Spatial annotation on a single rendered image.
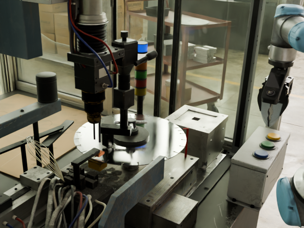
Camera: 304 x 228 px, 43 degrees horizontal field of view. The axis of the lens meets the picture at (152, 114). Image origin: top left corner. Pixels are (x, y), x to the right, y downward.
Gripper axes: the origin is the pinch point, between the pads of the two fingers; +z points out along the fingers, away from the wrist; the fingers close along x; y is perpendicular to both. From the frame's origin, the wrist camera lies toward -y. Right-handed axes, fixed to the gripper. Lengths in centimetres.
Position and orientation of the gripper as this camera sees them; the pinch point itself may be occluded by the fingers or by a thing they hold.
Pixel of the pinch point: (268, 123)
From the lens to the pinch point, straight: 124.6
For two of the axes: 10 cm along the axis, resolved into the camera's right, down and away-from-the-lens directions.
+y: 5.2, -3.5, 7.8
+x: -8.5, -2.4, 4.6
